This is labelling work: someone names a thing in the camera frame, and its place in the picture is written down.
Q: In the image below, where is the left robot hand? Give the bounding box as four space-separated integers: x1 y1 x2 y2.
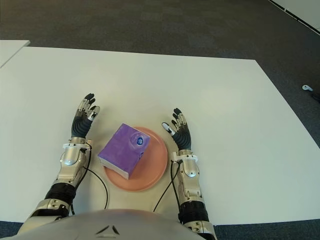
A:
70 93 101 138

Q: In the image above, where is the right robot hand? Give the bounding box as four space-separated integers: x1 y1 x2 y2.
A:
161 107 193 151

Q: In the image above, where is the purple tissue paper pack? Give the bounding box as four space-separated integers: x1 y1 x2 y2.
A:
97 122 151 180

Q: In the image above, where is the pink round plate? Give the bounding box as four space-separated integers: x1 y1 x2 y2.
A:
103 126 168 193

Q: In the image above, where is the silver robot torso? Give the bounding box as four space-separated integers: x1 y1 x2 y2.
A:
7 208 213 240

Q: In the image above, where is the white side table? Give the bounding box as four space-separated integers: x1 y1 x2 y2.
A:
0 39 31 68

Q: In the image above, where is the white partition panel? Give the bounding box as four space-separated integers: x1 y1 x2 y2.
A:
268 0 320 35

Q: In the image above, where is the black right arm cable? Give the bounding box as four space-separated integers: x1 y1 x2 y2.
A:
152 159 182 223

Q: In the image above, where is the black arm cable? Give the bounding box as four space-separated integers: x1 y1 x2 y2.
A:
68 142 109 216
152 159 182 223

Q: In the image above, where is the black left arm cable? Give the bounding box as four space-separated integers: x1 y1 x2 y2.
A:
68 142 109 216

